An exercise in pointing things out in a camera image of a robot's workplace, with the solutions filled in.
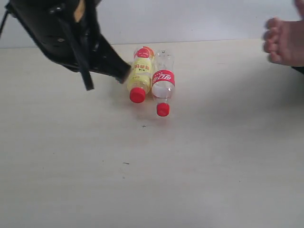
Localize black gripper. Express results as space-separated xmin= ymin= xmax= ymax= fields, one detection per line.
xmin=6 ymin=0 xmax=131 ymax=84

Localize yellow drink bottle red cap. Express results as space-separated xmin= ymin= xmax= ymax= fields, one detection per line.
xmin=127 ymin=46 xmax=154 ymax=104

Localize clear red label cola bottle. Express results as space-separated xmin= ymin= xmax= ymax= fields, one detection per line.
xmin=151 ymin=50 xmax=175 ymax=117

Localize black sleeved forearm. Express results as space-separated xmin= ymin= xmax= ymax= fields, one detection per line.
xmin=292 ymin=66 xmax=304 ymax=75

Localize person's open bare hand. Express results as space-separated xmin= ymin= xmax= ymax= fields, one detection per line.
xmin=263 ymin=0 xmax=304 ymax=67

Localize flat black ribbon cable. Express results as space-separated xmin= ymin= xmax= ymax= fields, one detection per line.
xmin=57 ymin=16 xmax=95 ymax=91

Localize thin black cord loop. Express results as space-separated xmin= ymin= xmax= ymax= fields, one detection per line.
xmin=0 ymin=9 xmax=10 ymax=40

